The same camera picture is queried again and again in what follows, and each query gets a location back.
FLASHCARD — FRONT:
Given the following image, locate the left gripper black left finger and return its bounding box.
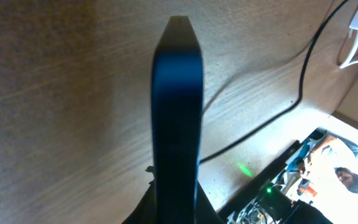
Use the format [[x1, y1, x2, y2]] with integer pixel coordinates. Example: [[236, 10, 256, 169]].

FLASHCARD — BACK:
[[122, 179, 156, 224]]

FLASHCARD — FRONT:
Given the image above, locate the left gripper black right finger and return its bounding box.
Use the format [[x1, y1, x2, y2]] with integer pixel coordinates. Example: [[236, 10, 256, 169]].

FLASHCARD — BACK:
[[195, 182, 224, 224]]

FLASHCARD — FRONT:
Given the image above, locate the blue smartphone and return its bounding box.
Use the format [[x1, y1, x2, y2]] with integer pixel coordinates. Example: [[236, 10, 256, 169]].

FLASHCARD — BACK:
[[150, 16, 203, 223]]

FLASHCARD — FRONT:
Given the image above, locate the black charger cable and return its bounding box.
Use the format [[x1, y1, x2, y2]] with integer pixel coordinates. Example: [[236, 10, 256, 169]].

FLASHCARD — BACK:
[[199, 0, 351, 165]]

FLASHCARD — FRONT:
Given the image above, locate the person in background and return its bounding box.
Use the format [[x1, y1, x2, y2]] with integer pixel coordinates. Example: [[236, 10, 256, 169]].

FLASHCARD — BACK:
[[298, 134, 358, 194]]

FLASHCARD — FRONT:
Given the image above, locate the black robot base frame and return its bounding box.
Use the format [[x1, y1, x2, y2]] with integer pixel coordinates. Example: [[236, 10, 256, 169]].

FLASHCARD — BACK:
[[218, 129, 327, 223]]

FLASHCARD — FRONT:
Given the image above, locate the white power strip cord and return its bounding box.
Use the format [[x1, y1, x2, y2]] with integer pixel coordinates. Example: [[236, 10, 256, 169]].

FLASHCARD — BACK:
[[337, 27, 358, 70]]

